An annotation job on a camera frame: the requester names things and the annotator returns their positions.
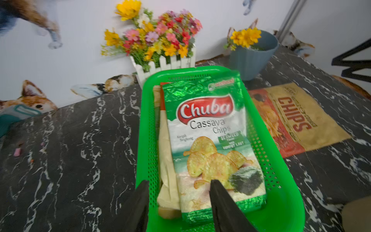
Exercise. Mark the red cream cassava chips bag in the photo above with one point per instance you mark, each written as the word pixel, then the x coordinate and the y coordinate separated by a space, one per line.
pixel 168 196

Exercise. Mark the colourful flowers in white fence planter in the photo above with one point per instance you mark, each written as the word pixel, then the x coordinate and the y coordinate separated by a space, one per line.
pixel 154 44

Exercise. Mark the aluminium frame rails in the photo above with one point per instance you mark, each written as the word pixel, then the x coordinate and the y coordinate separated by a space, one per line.
pixel 289 20

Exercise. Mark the green Chuba cassava chips bag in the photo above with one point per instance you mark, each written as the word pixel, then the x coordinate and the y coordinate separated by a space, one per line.
pixel 208 127

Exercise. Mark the teal green cloth item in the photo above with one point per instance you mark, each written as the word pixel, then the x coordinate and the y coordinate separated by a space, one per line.
pixel 14 114

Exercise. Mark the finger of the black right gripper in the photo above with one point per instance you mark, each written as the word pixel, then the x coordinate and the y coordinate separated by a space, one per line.
pixel 354 65

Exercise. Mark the tan balsamico tomato chips bag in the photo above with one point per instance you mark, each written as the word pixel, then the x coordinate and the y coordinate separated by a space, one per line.
pixel 295 121

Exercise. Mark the tan kettle chips bag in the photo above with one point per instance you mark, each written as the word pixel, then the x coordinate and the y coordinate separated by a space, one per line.
pixel 165 213

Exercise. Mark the green plastic basket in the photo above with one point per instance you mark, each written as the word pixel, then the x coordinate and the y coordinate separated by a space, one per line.
pixel 284 211

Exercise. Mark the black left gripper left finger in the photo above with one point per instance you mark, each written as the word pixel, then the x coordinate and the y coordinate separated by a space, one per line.
pixel 133 216

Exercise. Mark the blue pot with yellow flowers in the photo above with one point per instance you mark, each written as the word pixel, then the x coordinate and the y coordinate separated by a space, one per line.
pixel 251 49

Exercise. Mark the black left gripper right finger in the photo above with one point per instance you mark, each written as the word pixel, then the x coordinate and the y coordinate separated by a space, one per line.
pixel 226 214

